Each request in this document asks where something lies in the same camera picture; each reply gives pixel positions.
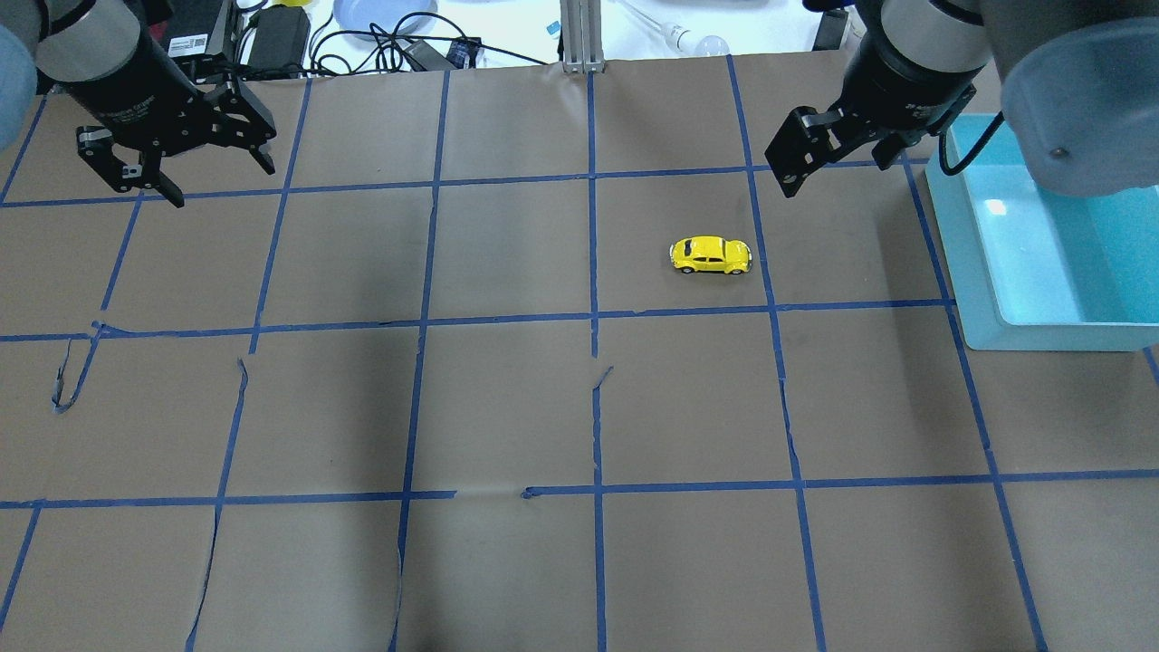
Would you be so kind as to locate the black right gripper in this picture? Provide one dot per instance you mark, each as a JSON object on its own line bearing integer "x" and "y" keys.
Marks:
{"x": 896, "y": 83}

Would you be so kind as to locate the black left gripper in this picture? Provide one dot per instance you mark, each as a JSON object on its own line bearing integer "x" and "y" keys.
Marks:
{"x": 122, "y": 104}

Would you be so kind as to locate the yellow toy beetle car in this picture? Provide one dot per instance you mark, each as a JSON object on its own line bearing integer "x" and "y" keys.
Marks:
{"x": 710, "y": 254}

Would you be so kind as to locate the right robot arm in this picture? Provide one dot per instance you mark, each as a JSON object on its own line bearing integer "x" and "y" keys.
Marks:
{"x": 1078, "y": 90}

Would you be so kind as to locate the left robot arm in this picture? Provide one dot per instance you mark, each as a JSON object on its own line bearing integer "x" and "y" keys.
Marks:
{"x": 61, "y": 41}

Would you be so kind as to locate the black power adapter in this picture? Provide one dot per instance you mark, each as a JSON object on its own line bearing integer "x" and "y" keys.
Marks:
{"x": 279, "y": 42}

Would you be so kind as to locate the white light bulb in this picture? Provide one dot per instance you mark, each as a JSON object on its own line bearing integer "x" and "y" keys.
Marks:
{"x": 687, "y": 41}

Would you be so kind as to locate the light blue plastic bin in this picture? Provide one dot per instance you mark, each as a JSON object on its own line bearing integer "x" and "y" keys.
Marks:
{"x": 1035, "y": 271}

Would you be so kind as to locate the aluminium frame post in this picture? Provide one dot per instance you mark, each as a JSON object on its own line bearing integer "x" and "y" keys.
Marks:
{"x": 581, "y": 39}

